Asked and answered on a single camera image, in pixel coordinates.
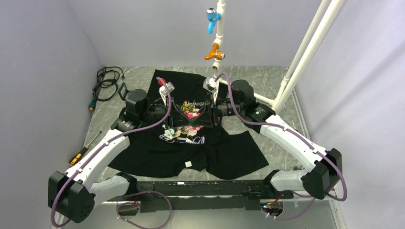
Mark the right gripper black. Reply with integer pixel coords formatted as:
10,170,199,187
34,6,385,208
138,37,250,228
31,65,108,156
192,92,244,127

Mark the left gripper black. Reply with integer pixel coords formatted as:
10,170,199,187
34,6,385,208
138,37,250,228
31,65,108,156
139,98,192,129

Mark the black floral print t-shirt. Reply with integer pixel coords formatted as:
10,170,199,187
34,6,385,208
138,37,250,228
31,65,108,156
109,70,268,180

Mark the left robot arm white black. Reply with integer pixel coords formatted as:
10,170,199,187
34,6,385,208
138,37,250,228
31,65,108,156
48,83,174,228

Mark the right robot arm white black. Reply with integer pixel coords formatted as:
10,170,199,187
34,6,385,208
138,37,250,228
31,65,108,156
202,78,348,201

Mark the orange tap valve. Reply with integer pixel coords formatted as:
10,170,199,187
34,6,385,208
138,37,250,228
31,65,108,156
204,43,225,61

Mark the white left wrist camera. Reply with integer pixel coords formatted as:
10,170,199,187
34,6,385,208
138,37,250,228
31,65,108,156
158,79,175,103

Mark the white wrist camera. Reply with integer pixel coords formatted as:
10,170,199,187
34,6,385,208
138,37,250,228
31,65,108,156
158,79,175,103
203,78,219,94

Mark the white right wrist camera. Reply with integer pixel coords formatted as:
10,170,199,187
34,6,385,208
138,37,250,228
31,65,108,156
203,78,219,94

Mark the black rectangular frame stand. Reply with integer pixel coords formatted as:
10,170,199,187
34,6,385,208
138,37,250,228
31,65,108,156
117,82,129,101

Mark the coiled black cable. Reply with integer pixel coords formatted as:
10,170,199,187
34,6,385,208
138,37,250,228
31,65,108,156
92,66,125,103

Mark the white pvc pipe frame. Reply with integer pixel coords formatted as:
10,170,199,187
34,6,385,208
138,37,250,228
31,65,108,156
212,0,345,113

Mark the green orange handled screwdriver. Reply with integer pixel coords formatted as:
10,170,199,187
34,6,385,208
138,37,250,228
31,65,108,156
88,99,97,111

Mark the yellow black handled screwdriver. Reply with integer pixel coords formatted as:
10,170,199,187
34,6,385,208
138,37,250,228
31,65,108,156
68,131,102,166

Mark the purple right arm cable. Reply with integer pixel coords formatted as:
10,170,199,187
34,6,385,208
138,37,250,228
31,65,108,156
213,72,348,221

